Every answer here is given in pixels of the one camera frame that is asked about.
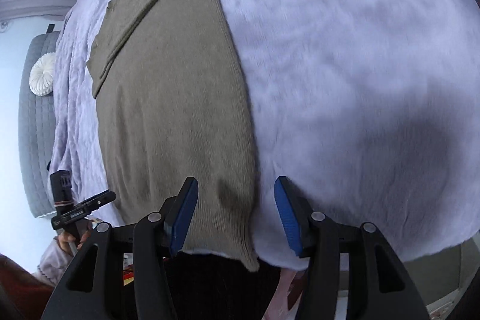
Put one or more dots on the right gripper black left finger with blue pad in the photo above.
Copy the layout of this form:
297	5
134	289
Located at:
119	271

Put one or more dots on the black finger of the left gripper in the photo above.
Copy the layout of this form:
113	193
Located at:
99	200

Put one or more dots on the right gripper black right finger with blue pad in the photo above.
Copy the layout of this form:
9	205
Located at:
379	286

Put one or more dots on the taupe knit sweater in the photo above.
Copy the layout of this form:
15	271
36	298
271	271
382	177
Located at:
171	103

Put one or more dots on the pink sleeve forearm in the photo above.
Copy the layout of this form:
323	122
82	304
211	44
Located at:
52	265

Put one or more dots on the person's left hand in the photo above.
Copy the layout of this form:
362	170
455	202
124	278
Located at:
69	243

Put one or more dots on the grey quilted headboard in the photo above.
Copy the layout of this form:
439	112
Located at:
36	131

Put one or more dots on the white round pleated cushion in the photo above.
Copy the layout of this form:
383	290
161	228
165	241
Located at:
41	77

